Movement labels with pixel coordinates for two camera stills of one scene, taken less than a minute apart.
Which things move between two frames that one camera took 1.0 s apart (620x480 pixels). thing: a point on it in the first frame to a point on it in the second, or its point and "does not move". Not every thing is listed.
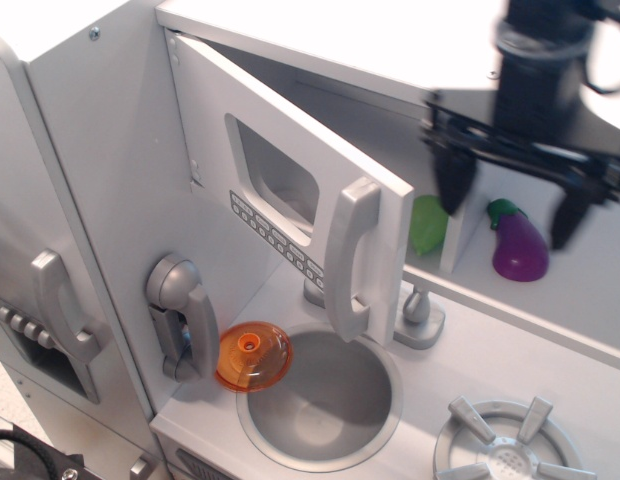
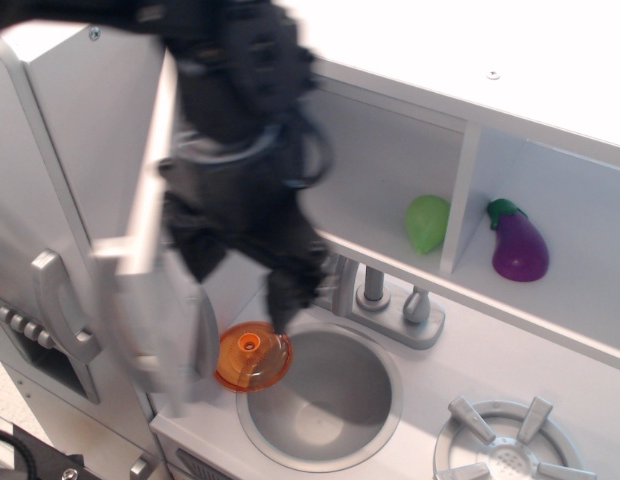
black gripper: (535, 118) to (256, 193)
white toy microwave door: (332, 209) to (158, 312)
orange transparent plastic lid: (252, 356) does not move
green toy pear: (428, 223) does not move
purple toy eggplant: (520, 252) does not move
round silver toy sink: (339, 403) does not move
